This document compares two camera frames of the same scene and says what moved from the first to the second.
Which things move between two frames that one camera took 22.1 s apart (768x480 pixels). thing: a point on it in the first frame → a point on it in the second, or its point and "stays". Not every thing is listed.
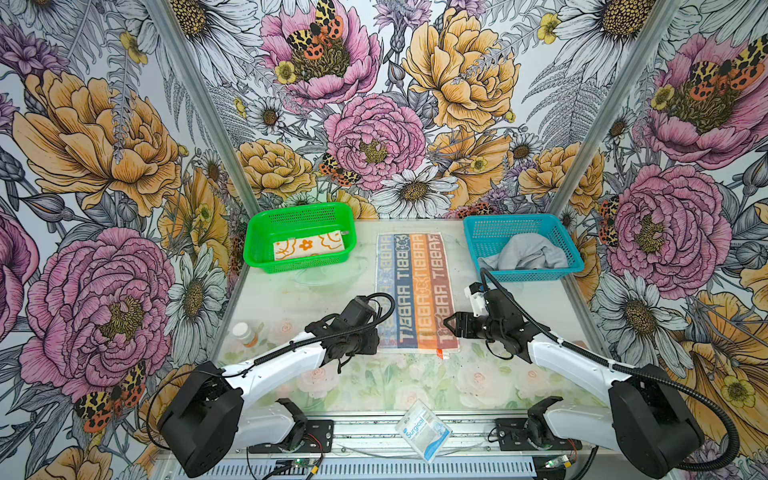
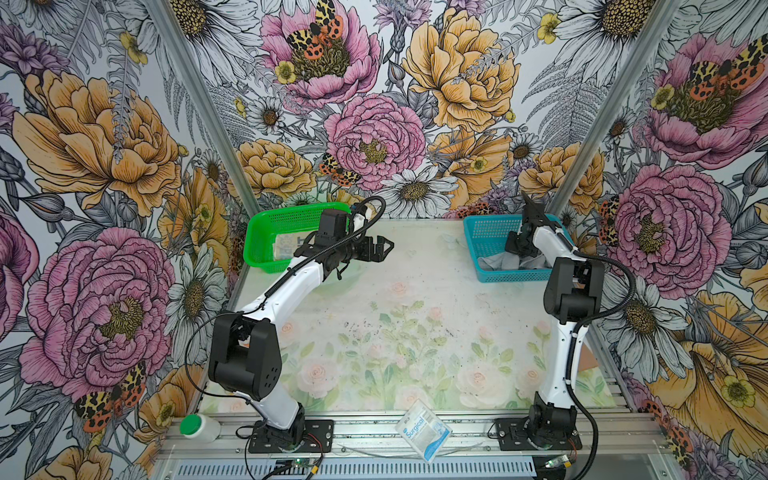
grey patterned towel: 415,269 → 286,244
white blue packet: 424,430 stays
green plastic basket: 287,221 stays
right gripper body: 482,327 → 522,246
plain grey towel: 524,251 stays
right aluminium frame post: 616,105 stays
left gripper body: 363,342 → 361,249
